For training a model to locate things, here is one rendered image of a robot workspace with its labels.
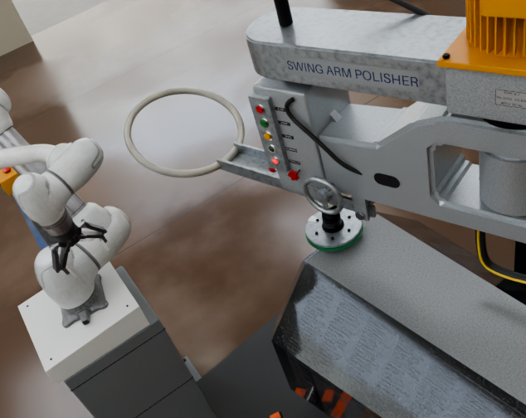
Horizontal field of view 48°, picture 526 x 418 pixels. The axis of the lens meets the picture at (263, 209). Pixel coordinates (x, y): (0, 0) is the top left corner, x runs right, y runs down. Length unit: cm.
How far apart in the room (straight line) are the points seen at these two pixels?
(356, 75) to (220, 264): 217
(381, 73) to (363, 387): 105
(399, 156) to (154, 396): 145
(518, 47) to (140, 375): 178
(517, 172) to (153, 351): 149
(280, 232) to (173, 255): 69
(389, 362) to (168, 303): 177
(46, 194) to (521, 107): 123
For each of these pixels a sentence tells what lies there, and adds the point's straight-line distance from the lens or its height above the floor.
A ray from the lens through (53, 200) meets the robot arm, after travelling 175.
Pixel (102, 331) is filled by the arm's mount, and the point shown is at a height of 90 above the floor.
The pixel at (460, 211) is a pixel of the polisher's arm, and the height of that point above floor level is 126.
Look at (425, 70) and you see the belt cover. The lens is 145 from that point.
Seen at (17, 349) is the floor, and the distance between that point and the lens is 377.
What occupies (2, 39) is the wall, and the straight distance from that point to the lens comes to 799.
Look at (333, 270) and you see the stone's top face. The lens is 214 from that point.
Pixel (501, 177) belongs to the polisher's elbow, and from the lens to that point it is 157.
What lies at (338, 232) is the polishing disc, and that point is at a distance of 218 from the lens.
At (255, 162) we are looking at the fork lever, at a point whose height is 111.
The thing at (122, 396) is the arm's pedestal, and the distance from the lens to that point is 247.
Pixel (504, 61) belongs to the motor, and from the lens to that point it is 136.
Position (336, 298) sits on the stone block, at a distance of 210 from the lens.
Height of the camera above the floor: 242
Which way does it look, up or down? 40 degrees down
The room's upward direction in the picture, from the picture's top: 18 degrees counter-clockwise
